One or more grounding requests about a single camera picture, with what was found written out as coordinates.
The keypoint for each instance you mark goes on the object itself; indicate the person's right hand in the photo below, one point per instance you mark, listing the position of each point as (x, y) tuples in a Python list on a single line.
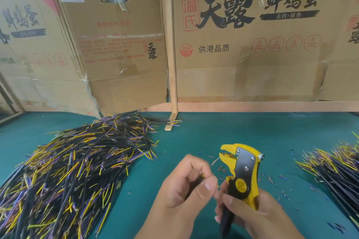
[(252, 219)]

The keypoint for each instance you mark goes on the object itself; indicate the person's right forearm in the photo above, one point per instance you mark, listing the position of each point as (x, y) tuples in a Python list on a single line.
[(286, 231)]

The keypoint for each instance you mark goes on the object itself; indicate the slanted wooden frame bar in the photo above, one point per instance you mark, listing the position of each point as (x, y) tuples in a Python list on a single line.
[(11, 107)]

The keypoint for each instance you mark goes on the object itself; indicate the person's right thumb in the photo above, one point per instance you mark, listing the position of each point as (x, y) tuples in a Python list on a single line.
[(237, 203)]

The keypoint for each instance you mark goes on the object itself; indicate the plastic-wrapped cardboard box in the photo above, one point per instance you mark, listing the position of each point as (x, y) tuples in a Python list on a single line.
[(120, 56)]

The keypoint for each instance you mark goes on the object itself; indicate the cardboard box with taped flap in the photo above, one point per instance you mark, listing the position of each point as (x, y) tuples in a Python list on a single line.
[(345, 73)]

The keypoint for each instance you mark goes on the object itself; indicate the wooden frame rail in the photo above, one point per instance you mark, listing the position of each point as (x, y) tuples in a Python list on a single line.
[(252, 106)]

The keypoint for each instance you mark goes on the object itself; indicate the person's left thumb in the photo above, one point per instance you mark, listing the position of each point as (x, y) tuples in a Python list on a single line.
[(203, 193)]

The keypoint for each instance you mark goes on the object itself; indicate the person's left hand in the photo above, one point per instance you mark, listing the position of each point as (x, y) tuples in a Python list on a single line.
[(176, 191)]

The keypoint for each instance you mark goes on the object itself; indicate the wide cardboard box black print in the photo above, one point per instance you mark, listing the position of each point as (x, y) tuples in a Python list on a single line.
[(246, 51)]

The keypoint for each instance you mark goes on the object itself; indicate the person's left forearm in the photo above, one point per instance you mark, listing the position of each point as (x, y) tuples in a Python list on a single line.
[(165, 226)]

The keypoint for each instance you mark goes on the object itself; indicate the wooden frame post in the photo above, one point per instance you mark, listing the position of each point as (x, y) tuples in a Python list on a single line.
[(170, 51)]

